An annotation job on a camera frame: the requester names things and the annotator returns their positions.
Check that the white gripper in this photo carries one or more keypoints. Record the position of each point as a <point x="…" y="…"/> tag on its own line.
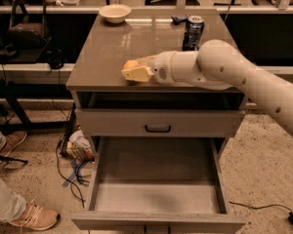
<point x="161" y="67"/>

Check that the orange fruit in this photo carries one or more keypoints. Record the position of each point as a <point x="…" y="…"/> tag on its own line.
<point x="130" y="64"/>

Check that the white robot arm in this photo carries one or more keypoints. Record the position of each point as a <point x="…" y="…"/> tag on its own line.
<point x="218" y="65"/>

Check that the grey drawer cabinet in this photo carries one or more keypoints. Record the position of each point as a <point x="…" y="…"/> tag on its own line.
<point x="96" y="81"/>

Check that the open lower drawer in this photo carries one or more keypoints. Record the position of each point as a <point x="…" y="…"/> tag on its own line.
<point x="157" y="185"/>

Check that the small blue wrapper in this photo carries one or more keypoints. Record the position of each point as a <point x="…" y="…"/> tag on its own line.
<point x="179" y="19"/>

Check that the white bowl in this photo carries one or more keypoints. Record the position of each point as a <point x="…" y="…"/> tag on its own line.
<point x="115" y="13"/>

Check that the blue soda can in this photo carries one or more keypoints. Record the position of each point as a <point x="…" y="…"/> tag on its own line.
<point x="193" y="32"/>

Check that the crumpled snack bag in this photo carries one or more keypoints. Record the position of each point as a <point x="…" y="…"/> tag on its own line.
<point x="79" y="147"/>

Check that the black chair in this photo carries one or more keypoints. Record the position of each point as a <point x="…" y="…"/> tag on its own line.
<point x="25" y="41"/>

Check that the blue tape on floor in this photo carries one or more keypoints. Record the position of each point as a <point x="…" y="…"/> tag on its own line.
<point x="76" y="173"/>

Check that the tan sneaker far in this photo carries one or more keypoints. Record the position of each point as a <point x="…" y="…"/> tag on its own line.
<point x="13" y="141"/>

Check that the tan sneaker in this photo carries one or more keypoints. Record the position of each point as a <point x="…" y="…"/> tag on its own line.
<point x="37" y="218"/>
<point x="13" y="141"/>

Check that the tan sneaker near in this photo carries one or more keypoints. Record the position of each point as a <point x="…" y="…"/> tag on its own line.
<point x="37" y="218"/>

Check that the light trouser leg near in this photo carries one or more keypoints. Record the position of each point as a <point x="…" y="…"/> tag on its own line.
<point x="12" y="205"/>

